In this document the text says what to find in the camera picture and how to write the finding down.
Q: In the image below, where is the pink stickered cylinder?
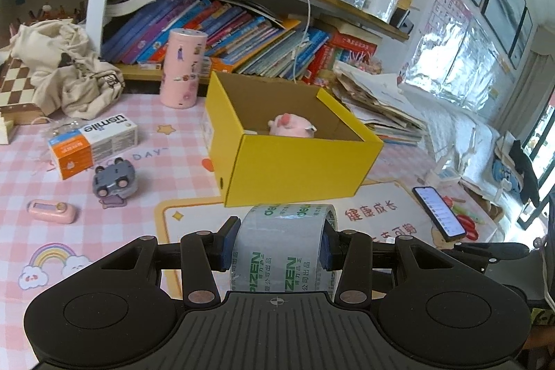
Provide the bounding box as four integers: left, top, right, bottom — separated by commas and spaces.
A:
160, 28, 207, 109

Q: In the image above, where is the white charging cable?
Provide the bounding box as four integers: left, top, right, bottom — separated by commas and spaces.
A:
273, 0, 311, 84

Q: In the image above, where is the black cloth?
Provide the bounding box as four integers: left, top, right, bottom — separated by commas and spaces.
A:
508, 139, 540, 204

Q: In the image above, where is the bunch of lollipops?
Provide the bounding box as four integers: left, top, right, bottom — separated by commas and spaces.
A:
347, 51, 382, 76

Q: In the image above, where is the pink plush toy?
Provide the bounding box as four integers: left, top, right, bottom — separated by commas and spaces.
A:
267, 113, 317, 137

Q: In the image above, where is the black smartphone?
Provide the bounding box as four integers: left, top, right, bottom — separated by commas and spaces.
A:
412, 186, 468, 243

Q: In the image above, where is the white wooden bookshelf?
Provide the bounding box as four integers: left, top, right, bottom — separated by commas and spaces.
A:
84, 0, 436, 82

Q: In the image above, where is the row of colourful books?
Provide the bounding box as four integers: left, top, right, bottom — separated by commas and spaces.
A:
102, 0, 378, 85

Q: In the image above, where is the pink checked table mat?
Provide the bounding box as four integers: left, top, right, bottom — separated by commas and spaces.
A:
0, 90, 434, 301

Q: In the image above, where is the orange white toothpaste box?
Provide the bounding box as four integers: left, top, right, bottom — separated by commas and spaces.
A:
49, 116, 139, 181

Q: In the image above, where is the clear packing tape roll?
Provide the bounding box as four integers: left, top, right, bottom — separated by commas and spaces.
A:
225, 203, 341, 301

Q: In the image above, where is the grey toy car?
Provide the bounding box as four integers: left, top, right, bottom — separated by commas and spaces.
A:
92, 162, 138, 199

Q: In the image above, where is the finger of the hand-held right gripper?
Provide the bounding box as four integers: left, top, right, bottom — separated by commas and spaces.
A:
442, 242, 530, 273

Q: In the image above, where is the alphabet wall poster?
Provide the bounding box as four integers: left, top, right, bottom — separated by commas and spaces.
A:
427, 0, 473, 50

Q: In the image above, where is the beige tote bag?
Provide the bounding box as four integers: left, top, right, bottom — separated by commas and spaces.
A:
9, 20, 126, 120

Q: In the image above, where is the cream wedge block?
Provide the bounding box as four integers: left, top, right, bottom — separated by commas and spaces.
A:
0, 110, 20, 145

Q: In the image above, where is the stack of papers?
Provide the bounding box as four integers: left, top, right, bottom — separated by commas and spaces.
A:
334, 62, 428, 147

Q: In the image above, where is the pink handheld gadget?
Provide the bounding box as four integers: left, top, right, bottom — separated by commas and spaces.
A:
27, 199, 79, 224

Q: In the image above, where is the silver foil window cover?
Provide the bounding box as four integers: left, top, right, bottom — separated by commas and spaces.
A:
399, 21, 499, 123

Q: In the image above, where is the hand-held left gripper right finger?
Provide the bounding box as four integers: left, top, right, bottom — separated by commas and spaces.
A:
318, 223, 458, 309

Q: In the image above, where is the thick black-edged book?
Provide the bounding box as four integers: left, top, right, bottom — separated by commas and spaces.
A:
104, 0, 160, 17

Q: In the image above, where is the wooden chessboard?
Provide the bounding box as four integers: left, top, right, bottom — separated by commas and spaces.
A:
0, 55, 42, 123

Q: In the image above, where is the flat orange box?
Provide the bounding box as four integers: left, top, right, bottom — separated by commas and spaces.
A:
210, 58, 249, 74

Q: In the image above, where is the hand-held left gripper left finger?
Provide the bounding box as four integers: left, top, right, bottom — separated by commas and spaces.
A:
97, 216, 242, 309

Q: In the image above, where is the white printed desk mat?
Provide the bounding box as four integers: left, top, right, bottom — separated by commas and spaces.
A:
155, 179, 473, 301

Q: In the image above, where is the yellow cardboard box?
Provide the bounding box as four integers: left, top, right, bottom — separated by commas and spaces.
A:
204, 71, 384, 208

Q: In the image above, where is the white pen holder box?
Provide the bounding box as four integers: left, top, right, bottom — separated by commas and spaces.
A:
364, 0, 399, 24

